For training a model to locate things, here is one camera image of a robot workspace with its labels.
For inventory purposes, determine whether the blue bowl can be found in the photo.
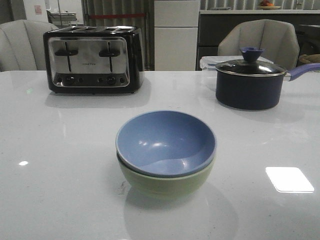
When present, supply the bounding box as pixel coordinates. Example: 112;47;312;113
115;110;217;178

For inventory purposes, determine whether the green bowl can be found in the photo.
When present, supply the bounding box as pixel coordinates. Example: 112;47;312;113
117;156;216;200

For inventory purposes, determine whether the clear plastic container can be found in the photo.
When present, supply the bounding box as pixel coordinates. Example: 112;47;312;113
199;55;274;74

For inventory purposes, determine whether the dark blue saucepan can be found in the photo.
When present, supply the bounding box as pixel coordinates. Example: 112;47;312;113
215;63;320;110

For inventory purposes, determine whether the black and chrome toaster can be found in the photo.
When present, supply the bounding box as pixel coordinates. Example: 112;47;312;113
43;25;145;94

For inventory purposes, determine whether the white refrigerator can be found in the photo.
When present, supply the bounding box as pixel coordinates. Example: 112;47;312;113
154;0;201;71

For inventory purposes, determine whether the dark kitchen counter cabinet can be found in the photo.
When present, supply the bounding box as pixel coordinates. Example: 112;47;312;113
195;9;320;70

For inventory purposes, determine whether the glass pot lid blue knob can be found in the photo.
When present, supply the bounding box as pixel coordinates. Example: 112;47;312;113
215;46;286;77

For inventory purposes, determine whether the grey chair right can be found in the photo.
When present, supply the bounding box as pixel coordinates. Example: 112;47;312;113
217;19;300;70

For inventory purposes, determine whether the grey chair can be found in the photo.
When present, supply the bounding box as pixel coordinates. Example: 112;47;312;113
0;19;57;72
217;19;300;70

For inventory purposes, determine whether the grey chair left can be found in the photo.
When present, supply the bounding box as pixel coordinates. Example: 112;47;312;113
0;19;57;72

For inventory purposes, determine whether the fruit plate on counter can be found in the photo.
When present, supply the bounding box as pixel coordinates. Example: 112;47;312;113
257;0;281;10

